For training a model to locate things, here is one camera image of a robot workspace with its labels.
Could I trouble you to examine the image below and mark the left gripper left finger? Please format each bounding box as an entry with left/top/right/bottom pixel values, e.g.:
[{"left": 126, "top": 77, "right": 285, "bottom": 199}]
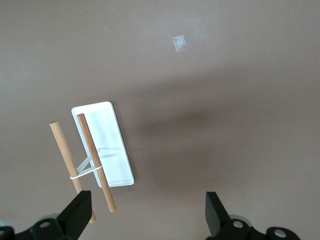
[{"left": 29, "top": 190, "right": 93, "bottom": 240}]

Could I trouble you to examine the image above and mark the wooden rack rod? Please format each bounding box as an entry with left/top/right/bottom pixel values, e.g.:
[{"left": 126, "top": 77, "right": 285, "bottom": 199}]
[
  {"left": 49, "top": 121, "right": 97, "bottom": 224},
  {"left": 76, "top": 113, "right": 118, "bottom": 213}
]

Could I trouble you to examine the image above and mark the clear tape patch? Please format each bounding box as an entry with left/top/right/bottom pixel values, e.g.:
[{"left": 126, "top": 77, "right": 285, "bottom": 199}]
[{"left": 172, "top": 34, "right": 189, "bottom": 53}]

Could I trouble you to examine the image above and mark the white rack base tray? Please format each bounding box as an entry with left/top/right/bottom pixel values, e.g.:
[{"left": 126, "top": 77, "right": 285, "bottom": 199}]
[{"left": 71, "top": 100, "right": 136, "bottom": 188}]

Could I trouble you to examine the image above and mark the white rack wire bracket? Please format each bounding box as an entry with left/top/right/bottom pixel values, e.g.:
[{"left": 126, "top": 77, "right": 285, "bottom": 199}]
[{"left": 69, "top": 154, "right": 103, "bottom": 181}]

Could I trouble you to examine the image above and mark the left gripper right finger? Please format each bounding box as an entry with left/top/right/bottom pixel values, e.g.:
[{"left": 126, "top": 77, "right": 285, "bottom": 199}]
[{"left": 205, "top": 191, "right": 253, "bottom": 240}]

